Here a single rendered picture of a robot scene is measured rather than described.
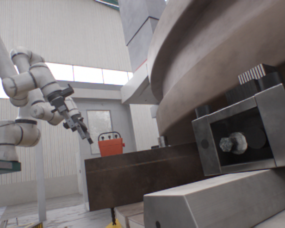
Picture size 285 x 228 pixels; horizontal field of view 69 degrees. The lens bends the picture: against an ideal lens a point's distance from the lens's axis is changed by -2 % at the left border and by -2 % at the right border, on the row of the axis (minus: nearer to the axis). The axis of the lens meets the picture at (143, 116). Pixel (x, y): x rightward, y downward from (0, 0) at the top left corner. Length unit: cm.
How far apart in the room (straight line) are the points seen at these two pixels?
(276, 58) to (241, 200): 71
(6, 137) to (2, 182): 1318
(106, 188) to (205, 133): 104
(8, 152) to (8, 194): 1314
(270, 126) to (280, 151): 7
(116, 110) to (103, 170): 355
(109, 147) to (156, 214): 121
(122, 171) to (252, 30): 123
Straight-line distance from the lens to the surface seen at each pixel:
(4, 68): 126
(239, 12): 144
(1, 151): 156
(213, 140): 78
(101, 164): 166
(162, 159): 171
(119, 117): 508
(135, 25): 578
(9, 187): 1469
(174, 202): 45
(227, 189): 52
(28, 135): 169
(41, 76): 108
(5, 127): 160
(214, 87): 126
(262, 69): 94
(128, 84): 484
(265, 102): 68
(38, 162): 447
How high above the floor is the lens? 51
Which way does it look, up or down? 15 degrees up
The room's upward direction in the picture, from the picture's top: 10 degrees counter-clockwise
